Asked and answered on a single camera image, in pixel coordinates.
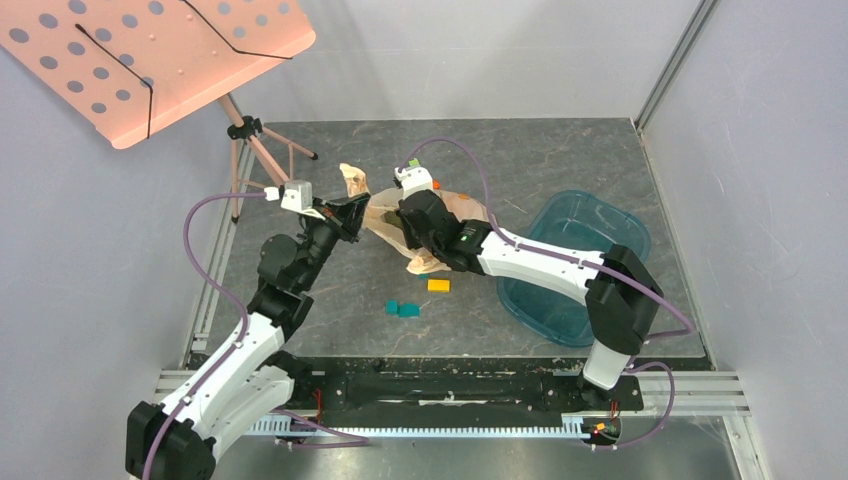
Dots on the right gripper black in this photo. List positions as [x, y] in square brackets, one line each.
[411, 207]

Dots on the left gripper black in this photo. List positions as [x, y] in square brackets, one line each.
[345, 216]

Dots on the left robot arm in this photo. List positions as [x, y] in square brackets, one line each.
[186, 434]

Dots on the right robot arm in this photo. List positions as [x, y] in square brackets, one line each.
[615, 287]

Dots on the yellow rectangular block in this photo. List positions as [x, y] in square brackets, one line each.
[438, 285]

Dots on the teal cube block right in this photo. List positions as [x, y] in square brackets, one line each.
[408, 310]

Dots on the teal cube block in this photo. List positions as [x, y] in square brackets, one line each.
[392, 307]
[408, 310]

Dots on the teal cube block left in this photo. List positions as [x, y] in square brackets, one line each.
[392, 307]

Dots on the pink music stand tripod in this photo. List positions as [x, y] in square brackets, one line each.
[246, 131]

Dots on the teal transparent plastic tray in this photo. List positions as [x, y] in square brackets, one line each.
[577, 220]

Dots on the pink perforated music stand desk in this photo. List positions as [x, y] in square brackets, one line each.
[133, 68]

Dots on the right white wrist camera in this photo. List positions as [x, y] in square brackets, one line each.
[413, 179]

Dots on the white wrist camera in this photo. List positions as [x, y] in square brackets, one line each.
[295, 196]
[413, 179]

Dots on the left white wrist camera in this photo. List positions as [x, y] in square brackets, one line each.
[295, 196]

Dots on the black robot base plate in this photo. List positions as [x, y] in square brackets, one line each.
[353, 382]

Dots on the aluminium frame rail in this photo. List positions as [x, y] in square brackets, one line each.
[696, 395]

